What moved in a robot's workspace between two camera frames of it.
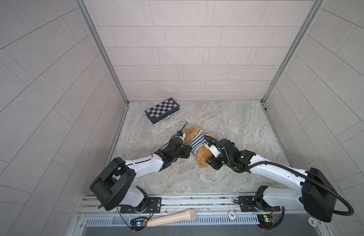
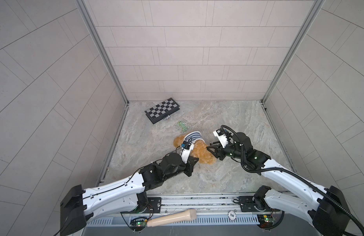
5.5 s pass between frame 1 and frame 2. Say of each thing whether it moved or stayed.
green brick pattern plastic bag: stayed
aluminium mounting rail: stayed
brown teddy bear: moved
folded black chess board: stayed
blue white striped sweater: moved
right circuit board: stayed
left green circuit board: stayed
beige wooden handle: stayed
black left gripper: moved
